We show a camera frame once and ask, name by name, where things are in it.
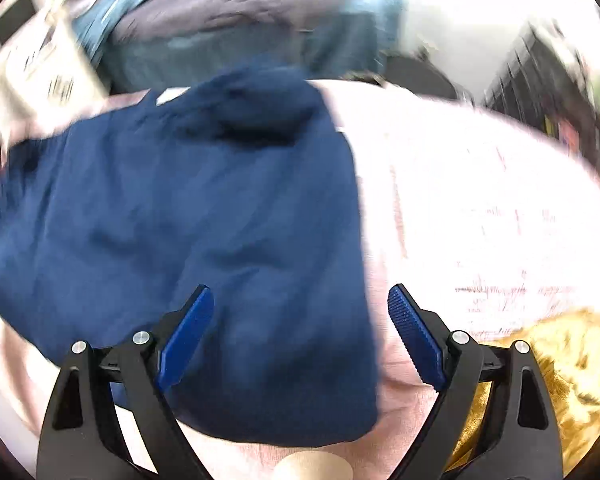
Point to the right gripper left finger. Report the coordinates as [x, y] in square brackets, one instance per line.
[81, 436]

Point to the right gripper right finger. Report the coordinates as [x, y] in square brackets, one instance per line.
[518, 435]

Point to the navy blue jacket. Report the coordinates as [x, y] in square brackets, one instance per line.
[241, 184]

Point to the yellow garment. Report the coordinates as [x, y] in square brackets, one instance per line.
[567, 348]

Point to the pink bed sheet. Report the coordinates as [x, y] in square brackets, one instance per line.
[488, 223]

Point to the black metal rack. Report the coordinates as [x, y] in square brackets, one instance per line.
[545, 84]

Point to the grey blue duvet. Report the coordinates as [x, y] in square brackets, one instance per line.
[159, 44]

